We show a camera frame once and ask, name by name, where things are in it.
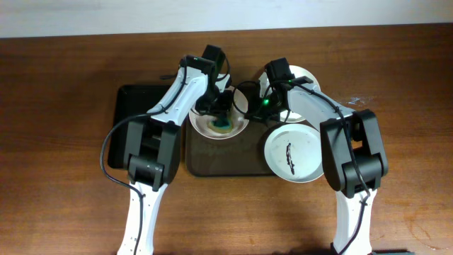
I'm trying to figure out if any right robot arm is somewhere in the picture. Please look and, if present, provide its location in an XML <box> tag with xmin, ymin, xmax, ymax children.
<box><xmin>245</xmin><ymin>58</ymin><xmax>389</xmax><ymax>254</ymax></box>

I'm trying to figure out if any brown large tray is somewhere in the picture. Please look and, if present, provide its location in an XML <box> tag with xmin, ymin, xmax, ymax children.
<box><xmin>184</xmin><ymin>84</ymin><xmax>319</xmax><ymax>178</ymax></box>

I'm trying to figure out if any black small tray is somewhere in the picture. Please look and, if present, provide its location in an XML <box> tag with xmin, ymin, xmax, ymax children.
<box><xmin>107</xmin><ymin>84</ymin><xmax>173</xmax><ymax>170</ymax></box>

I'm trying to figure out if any green yellow sponge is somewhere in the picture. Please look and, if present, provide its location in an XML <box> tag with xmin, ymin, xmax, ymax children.
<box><xmin>208</xmin><ymin>113</ymin><xmax>234</xmax><ymax>131</ymax></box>

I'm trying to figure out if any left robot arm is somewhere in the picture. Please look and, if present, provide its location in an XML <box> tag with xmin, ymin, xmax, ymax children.
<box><xmin>118</xmin><ymin>45</ymin><xmax>232</xmax><ymax>254</ymax></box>

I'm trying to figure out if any white plate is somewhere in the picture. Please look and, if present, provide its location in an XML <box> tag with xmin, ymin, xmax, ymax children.
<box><xmin>258</xmin><ymin>65</ymin><xmax>321</xmax><ymax>123</ymax></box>
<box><xmin>189</xmin><ymin>86</ymin><xmax>248</xmax><ymax>140</ymax></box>
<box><xmin>264</xmin><ymin>123</ymin><xmax>323</xmax><ymax>183</ymax></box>

